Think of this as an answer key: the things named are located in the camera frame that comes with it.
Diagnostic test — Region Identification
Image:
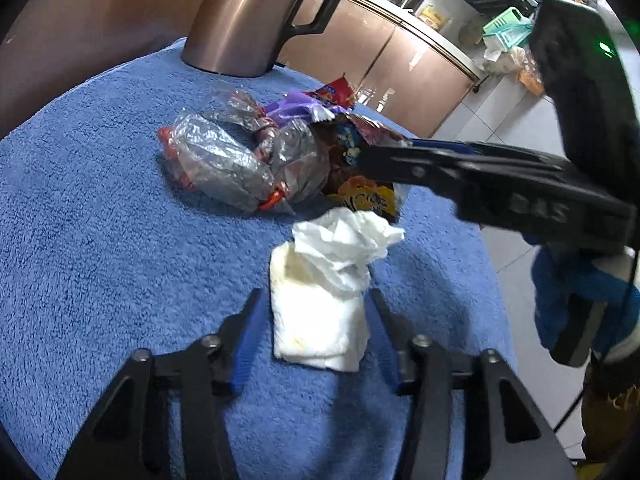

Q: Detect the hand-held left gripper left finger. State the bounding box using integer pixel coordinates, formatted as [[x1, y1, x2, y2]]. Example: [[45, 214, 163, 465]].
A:
[[55, 287, 266, 480]]

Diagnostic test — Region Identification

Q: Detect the blue terry towel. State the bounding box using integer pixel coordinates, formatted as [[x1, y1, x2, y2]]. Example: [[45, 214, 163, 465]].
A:
[[0, 37, 516, 480]]

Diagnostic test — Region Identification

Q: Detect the white tissue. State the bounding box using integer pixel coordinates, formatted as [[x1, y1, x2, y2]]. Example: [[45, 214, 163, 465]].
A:
[[291, 207, 406, 293]]

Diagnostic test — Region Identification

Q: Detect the green plastic basket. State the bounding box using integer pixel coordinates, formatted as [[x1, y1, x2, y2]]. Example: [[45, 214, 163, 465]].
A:
[[482, 7, 538, 53]]

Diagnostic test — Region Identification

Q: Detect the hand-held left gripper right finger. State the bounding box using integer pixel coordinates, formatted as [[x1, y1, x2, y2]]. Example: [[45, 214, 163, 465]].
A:
[[370, 287, 576, 480]]

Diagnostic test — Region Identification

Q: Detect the copper kitchen cabinet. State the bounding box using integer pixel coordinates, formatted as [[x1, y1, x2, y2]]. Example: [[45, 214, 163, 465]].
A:
[[0, 0, 488, 136]]

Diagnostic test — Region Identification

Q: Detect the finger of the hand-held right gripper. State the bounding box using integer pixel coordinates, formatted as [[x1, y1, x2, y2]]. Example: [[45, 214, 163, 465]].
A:
[[357, 145, 476, 201], [412, 138, 551, 162]]

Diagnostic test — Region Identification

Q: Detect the person's right hand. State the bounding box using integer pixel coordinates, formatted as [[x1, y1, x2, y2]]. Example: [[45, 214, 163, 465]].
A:
[[530, 242, 640, 362]]

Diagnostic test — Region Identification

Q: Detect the small red snack packet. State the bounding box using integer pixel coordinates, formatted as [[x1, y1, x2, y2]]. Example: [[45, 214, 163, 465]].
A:
[[305, 74, 357, 111]]

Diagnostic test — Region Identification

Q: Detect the white plastic bag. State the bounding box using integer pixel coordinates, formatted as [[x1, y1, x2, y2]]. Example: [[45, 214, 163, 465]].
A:
[[482, 47, 526, 77]]

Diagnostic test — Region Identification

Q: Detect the red snack bag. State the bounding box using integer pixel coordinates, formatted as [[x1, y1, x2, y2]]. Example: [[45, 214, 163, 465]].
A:
[[310, 112, 416, 226]]

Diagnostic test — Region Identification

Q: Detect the purple snack wrapper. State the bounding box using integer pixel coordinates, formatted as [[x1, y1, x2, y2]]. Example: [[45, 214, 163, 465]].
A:
[[262, 89, 351, 128]]

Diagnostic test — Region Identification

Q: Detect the copper steel kettle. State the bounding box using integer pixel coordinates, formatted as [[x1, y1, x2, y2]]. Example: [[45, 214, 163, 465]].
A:
[[181, 0, 353, 78]]

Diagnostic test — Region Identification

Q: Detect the white paper napkin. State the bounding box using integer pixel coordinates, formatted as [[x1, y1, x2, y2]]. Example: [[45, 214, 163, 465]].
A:
[[270, 242, 372, 373]]

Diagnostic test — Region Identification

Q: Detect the clear plastic wrapper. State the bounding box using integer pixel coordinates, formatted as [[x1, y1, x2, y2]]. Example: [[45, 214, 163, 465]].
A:
[[157, 89, 331, 216]]

